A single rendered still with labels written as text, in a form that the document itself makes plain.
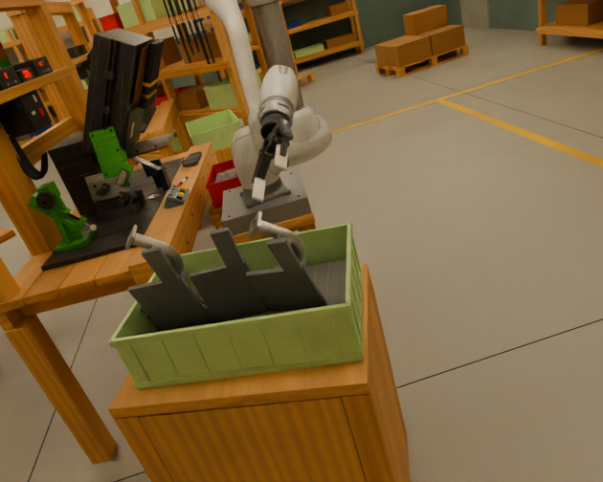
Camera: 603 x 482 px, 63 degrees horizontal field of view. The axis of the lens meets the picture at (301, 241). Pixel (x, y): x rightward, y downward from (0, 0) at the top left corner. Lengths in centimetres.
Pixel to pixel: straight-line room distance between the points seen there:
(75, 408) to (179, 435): 99
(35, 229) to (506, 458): 204
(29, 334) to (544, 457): 191
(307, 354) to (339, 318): 13
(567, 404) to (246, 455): 127
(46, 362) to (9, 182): 74
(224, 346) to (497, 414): 123
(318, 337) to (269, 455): 38
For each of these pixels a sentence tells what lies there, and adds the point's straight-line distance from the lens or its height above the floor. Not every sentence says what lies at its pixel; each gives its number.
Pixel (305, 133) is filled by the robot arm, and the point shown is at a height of 112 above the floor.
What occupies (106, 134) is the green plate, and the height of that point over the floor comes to 125.
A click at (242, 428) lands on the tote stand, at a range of 135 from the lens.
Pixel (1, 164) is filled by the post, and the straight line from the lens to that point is 232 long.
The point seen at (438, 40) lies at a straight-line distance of 827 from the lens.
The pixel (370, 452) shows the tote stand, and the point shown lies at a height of 55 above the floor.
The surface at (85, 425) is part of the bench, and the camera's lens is 242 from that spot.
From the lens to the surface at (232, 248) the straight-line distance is 122.
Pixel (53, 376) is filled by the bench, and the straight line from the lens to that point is 227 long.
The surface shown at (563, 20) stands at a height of 32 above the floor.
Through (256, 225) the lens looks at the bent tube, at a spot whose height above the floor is 118.
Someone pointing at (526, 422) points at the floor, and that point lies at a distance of 213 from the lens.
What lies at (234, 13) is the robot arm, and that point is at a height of 158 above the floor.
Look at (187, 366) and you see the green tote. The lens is 133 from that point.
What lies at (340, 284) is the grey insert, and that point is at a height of 85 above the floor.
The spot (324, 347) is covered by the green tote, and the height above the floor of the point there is 85.
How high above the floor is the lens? 161
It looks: 27 degrees down
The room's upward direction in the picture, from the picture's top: 16 degrees counter-clockwise
